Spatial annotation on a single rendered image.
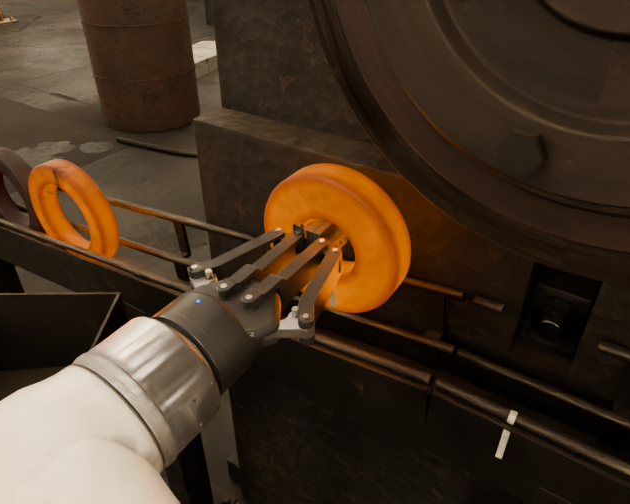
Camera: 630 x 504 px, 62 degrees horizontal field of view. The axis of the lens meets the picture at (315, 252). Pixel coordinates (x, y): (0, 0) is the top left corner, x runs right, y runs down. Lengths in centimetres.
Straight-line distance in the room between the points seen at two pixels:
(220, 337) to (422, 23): 23
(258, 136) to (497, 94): 40
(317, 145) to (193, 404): 36
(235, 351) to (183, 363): 4
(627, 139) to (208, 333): 26
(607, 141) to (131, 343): 29
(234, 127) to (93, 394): 43
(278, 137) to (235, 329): 32
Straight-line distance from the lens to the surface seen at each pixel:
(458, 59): 30
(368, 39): 39
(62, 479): 30
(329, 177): 46
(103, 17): 313
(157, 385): 33
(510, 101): 29
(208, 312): 37
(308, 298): 40
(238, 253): 46
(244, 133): 66
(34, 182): 97
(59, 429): 32
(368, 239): 47
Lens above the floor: 110
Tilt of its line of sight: 34 degrees down
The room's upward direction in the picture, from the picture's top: straight up
